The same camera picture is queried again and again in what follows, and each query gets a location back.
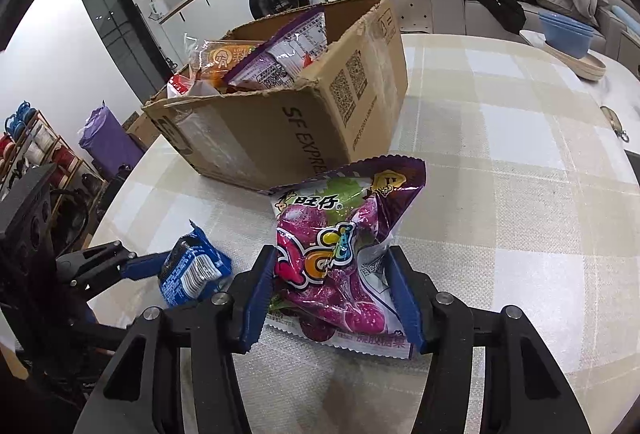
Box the blue cookie packet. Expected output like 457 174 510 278
157 222 232 307

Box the purple candy bag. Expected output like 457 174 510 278
266 155 427 359
224 6 329 91

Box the packaged bread loaf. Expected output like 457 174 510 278
183 35 262 92

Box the small cardboard box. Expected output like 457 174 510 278
122 113 160 151

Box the white red bag in box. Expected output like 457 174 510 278
166 74 220 98

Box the black glass door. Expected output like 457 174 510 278
82 0 171 103

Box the brown cardboard box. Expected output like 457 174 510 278
143 0 408 191

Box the beige plate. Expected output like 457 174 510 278
520 30 606 82

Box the blue bowl stack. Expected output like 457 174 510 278
538 11 594 58

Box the light blue pillow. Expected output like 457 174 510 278
612 5 640 35

